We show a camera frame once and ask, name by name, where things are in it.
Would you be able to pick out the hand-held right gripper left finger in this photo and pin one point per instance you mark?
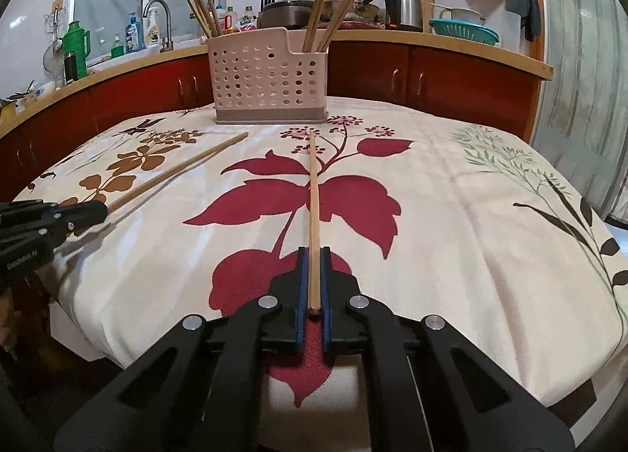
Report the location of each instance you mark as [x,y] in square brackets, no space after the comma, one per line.
[301,305]

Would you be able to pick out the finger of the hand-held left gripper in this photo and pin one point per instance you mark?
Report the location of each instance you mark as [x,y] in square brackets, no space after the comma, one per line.
[24,207]
[83,216]

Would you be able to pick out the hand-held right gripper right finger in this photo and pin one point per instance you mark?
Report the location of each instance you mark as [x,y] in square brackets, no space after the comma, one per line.
[327,305]

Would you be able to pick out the pink perforated utensil holder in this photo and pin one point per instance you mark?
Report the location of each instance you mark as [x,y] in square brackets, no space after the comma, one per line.
[265,84]

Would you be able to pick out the floral tablecloth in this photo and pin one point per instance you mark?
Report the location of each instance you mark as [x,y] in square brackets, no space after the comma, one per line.
[441,216]

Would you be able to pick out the black bottle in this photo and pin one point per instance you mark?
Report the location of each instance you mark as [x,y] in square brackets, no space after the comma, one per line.
[71,69]

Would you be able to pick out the green thermos flask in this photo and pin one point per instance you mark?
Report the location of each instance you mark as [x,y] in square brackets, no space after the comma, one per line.
[76,50]

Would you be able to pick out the small green soap bottle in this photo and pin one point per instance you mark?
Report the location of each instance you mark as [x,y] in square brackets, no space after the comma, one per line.
[117,50]

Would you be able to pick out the blue detergent bottle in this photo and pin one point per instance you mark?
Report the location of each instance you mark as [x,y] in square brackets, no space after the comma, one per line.
[132,35]

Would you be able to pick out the white spray bottle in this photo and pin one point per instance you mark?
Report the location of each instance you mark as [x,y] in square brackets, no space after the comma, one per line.
[153,30]

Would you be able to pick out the chrome kitchen faucet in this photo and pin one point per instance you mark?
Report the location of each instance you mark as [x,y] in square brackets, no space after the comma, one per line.
[168,25]

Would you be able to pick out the cooking oil bottle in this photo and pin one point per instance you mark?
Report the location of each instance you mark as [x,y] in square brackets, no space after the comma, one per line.
[229,20]

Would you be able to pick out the red and white packet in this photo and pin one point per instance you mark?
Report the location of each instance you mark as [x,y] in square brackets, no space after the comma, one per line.
[245,26]

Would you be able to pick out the clear condiment bottle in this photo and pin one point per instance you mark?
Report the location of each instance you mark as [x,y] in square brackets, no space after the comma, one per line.
[249,14]

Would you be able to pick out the red induction cooker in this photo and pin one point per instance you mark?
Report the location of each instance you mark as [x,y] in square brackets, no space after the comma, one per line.
[360,25]

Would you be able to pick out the knife block with knives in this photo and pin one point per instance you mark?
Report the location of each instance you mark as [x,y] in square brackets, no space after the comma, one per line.
[267,3]

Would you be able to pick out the grey rice cooker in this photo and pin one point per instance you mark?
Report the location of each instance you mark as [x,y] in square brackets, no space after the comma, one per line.
[287,14]

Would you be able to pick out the beige kitchen countertop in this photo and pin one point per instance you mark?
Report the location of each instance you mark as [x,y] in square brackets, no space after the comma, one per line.
[466,52]

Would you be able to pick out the steel wok with lid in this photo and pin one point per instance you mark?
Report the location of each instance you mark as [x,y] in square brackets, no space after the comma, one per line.
[368,5]

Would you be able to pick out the teal plastic colander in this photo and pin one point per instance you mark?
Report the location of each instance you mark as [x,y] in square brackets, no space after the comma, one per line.
[463,32]

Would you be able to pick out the steel electric kettle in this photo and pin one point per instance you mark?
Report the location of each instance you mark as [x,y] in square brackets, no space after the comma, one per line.
[403,8]

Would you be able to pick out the wooden cutting board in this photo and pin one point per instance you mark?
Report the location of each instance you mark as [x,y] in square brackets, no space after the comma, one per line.
[428,5]

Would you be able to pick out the glass sliding door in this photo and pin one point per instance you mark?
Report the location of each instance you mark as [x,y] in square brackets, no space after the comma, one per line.
[584,64]

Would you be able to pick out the wall hook with utensils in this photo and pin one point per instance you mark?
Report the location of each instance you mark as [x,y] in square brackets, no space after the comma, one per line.
[58,15]

